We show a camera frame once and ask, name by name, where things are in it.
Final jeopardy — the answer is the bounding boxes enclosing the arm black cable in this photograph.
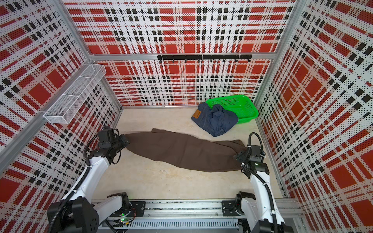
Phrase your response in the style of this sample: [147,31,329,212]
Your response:
[46,128,121,233]
[240,132,279,233]

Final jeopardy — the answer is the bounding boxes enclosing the black hook rail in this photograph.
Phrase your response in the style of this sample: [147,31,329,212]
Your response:
[157,54,253,61]

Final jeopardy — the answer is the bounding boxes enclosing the white wire mesh shelf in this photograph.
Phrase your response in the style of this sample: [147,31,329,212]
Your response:
[43,64,106,124]

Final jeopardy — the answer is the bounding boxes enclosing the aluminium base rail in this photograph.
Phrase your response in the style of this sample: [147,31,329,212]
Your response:
[62,198,304,231]

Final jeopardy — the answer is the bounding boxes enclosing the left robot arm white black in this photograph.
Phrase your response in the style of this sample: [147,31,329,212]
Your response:
[47,126,132,233]

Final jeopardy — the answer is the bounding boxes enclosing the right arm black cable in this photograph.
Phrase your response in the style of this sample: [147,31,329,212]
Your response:
[240,132,279,233]

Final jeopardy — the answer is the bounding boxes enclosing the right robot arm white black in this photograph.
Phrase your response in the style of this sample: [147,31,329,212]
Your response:
[233,145,294,233]

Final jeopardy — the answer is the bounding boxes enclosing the brown trousers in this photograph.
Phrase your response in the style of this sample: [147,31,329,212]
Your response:
[125,129,246,172]

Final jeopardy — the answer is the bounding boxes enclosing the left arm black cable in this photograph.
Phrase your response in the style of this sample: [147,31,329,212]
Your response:
[46,128,121,233]

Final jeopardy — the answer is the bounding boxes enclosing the green plastic basket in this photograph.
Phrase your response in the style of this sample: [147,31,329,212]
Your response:
[206,95,259,124]

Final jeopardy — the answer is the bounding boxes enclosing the blue denim jeans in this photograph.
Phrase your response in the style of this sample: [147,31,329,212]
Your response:
[191,102,239,137]

